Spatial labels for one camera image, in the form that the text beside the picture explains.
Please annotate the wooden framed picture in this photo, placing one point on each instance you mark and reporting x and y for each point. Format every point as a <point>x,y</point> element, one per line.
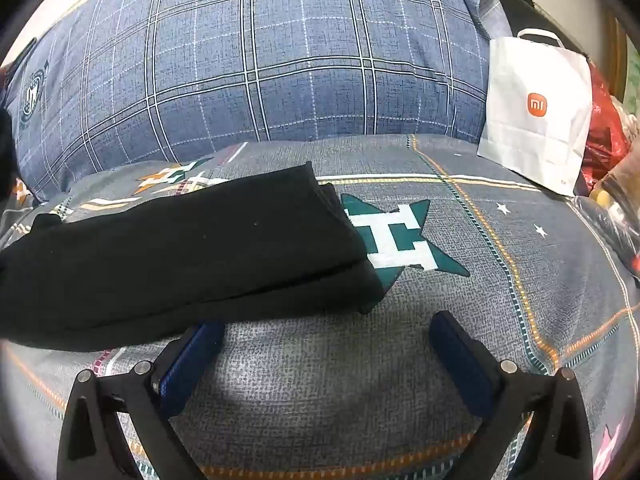
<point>617,55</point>

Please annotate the black bag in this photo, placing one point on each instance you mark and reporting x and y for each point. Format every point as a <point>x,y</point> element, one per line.
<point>520,10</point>

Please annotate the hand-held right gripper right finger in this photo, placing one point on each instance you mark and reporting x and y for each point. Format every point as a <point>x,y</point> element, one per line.
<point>465,360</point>

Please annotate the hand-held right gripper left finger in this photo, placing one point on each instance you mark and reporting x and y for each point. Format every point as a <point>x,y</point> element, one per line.
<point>187,365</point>

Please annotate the black pants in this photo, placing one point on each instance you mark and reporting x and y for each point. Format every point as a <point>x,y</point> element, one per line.
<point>175,260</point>

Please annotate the clear plastic bag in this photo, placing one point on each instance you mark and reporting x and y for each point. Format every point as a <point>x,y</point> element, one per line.
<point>610,230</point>

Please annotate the grey printed bed sheet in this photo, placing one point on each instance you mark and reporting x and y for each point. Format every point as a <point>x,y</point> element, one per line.
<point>350,385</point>

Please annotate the red plastic bag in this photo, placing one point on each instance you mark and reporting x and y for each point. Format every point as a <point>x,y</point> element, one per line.
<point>602,145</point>

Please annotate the blue plaid pillow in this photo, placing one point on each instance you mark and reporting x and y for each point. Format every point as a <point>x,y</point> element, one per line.
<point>275,60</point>

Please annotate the white paper bag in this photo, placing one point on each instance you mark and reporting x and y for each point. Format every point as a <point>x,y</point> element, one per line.
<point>535,125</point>

